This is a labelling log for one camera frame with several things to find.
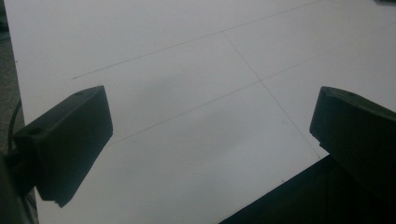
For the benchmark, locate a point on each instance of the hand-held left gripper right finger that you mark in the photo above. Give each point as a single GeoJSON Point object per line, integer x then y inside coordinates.
{"type": "Point", "coordinates": [358, 133]}

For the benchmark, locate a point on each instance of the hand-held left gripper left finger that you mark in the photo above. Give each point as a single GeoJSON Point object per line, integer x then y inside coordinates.
{"type": "Point", "coordinates": [67, 140]}

